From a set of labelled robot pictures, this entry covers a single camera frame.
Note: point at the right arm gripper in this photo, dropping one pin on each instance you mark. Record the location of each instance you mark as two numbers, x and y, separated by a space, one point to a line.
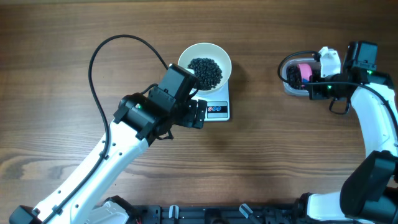
313 90

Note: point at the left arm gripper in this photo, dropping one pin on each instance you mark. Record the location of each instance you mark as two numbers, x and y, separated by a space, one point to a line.
193 112

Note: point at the pink scoop blue handle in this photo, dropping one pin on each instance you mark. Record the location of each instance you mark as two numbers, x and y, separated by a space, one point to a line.
305 73

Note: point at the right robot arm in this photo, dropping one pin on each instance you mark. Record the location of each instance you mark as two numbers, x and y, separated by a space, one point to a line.
366 196

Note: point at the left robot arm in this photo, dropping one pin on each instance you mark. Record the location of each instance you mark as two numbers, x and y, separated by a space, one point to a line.
140 119

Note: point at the black beans in bowl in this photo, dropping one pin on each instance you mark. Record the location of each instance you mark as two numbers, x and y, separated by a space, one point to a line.
207 71

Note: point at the white digital kitchen scale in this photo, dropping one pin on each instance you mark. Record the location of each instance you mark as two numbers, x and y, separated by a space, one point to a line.
218 106

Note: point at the white round bowl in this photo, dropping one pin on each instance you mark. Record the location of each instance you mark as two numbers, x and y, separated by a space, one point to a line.
212 51

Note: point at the black beans pile in container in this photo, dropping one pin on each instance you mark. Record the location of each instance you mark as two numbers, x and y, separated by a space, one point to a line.
293 77

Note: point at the clear plastic bean container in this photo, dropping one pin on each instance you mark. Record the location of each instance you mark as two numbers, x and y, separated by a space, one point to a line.
315 70

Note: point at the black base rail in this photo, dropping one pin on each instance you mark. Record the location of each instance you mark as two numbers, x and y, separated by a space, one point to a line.
111 212

